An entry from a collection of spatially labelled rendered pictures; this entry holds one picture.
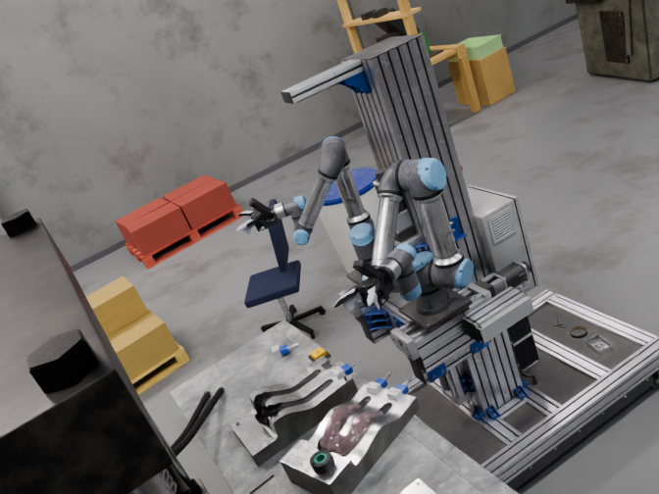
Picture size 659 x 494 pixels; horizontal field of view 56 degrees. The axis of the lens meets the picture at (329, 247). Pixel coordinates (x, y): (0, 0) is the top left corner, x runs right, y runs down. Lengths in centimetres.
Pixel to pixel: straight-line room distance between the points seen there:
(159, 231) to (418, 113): 523
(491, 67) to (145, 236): 476
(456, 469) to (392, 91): 138
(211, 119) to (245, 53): 99
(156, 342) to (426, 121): 317
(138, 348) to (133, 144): 400
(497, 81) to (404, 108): 606
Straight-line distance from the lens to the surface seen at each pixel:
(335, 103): 926
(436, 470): 226
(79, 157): 843
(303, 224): 285
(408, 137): 250
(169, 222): 739
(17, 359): 122
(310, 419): 260
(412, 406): 246
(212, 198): 752
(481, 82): 843
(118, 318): 528
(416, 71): 250
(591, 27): 824
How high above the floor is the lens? 242
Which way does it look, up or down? 24 degrees down
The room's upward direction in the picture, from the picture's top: 22 degrees counter-clockwise
